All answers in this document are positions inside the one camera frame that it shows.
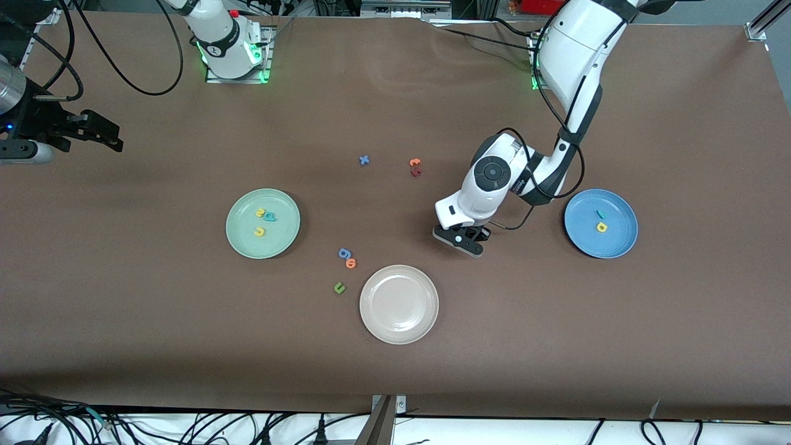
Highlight beige plate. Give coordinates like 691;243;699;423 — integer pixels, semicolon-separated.
359;265;439;345

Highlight blue plate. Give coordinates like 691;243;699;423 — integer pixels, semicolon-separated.
564;189;638;259

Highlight green plate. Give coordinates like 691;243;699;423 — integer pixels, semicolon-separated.
226;189;301;260

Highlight grey metal box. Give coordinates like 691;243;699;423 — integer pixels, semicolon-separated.
360;0;453;19

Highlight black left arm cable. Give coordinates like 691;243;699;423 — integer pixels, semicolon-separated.
494;19;586;231

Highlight metal corner bracket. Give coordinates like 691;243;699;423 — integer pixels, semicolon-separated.
371;394;407;415

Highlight black cable on table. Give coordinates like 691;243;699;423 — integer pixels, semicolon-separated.
433;26;537;51

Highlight aluminium profile post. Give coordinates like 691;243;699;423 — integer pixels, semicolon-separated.
355;396;396;445

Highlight teal cable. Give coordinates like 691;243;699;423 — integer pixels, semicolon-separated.
85;405;118;428

